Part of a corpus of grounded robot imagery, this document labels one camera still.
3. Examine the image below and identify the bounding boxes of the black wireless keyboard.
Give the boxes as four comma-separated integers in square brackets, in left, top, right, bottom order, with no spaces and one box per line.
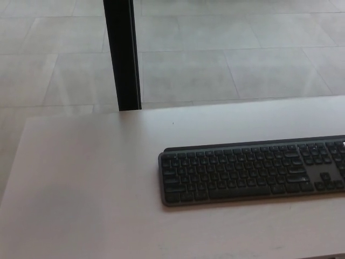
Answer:
[157,134,345,208]

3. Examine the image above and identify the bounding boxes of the black vertical frame post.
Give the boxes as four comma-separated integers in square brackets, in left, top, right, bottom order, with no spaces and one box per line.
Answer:
[102,0,142,112]

